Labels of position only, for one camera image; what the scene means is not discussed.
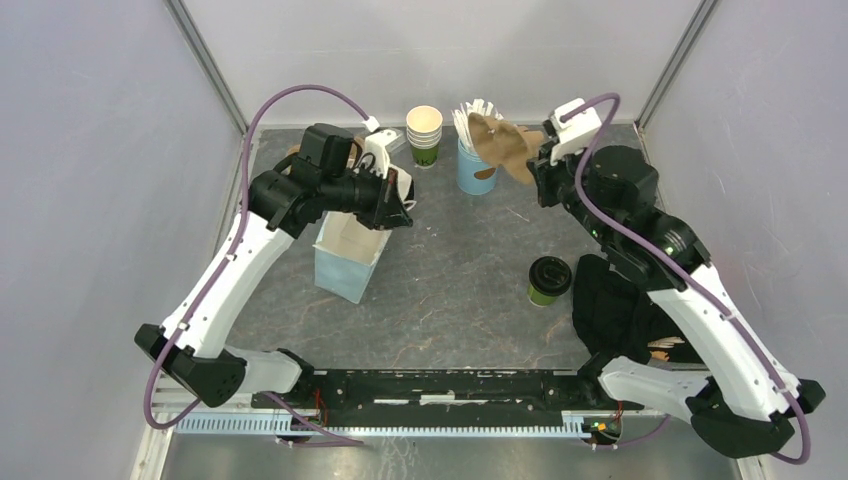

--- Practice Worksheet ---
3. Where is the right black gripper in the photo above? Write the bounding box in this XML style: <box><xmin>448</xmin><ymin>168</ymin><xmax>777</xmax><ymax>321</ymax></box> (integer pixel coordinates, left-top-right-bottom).
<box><xmin>528</xmin><ymin>133</ymin><xmax>617</xmax><ymax>244</ymax></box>

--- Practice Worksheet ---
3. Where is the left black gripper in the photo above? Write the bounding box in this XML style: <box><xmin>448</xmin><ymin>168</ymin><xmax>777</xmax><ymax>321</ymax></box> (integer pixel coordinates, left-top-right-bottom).
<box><xmin>322</xmin><ymin>161</ymin><xmax>414</xmax><ymax>231</ymax></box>

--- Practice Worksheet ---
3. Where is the white and blue paper bag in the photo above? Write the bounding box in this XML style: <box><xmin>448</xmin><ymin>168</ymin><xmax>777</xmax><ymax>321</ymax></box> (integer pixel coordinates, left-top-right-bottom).
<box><xmin>313</xmin><ymin>212</ymin><xmax>391</xmax><ymax>304</ymax></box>

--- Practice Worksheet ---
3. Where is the brown cardboard cup carrier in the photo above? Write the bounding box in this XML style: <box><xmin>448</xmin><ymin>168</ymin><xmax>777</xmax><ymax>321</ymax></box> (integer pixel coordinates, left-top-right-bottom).
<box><xmin>467</xmin><ymin>113</ymin><xmax>547</xmax><ymax>185</ymax></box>

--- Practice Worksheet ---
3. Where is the black cup lid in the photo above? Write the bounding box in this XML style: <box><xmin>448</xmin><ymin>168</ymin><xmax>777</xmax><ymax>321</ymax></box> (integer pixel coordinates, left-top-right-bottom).
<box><xmin>528</xmin><ymin>256</ymin><xmax>573</xmax><ymax>297</ymax></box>

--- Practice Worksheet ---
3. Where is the green paper cup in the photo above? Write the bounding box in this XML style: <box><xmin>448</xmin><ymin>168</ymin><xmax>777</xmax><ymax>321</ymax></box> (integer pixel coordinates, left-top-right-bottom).
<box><xmin>527</xmin><ymin>283</ymin><xmax>562</xmax><ymax>307</ymax></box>

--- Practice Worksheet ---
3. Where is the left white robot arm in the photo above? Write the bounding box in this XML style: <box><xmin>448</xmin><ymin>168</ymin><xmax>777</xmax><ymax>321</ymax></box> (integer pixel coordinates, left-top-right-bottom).
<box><xmin>134</xmin><ymin>114</ymin><xmax>414</xmax><ymax>429</ymax></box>

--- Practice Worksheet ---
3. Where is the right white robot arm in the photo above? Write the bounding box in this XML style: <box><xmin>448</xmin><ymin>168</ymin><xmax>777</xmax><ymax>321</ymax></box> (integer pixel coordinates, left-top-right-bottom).
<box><xmin>529</xmin><ymin>92</ymin><xmax>825</xmax><ymax>465</ymax></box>

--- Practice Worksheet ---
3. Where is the stack of black lids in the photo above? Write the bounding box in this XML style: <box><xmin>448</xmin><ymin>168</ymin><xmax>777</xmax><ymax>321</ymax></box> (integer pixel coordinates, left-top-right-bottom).
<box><xmin>397</xmin><ymin>171</ymin><xmax>417</xmax><ymax>211</ymax></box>

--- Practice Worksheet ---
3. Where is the blue straw holder can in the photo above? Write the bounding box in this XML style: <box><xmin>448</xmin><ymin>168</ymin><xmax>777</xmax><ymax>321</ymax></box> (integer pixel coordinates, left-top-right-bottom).
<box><xmin>456</xmin><ymin>140</ymin><xmax>497</xmax><ymax>196</ymax></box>

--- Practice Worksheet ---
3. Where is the stack of paper cups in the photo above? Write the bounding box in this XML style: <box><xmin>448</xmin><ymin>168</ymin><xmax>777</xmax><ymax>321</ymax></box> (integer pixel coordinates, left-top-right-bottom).
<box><xmin>406</xmin><ymin>105</ymin><xmax>443</xmax><ymax>169</ymax></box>

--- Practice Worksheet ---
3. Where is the black cloth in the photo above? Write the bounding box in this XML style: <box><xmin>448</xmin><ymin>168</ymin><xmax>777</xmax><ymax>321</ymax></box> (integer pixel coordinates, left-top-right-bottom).
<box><xmin>572</xmin><ymin>254</ymin><xmax>702</xmax><ymax>364</ymax></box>

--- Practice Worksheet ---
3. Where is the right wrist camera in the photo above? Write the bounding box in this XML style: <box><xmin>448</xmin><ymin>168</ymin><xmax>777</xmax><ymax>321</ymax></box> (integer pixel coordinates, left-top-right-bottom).
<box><xmin>548</xmin><ymin>98</ymin><xmax>602</xmax><ymax>166</ymax></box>

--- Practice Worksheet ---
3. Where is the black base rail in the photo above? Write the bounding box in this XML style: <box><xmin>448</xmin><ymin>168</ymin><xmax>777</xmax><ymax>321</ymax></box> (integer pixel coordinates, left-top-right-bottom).
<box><xmin>281</xmin><ymin>369</ymin><xmax>644</xmax><ymax>427</ymax></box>

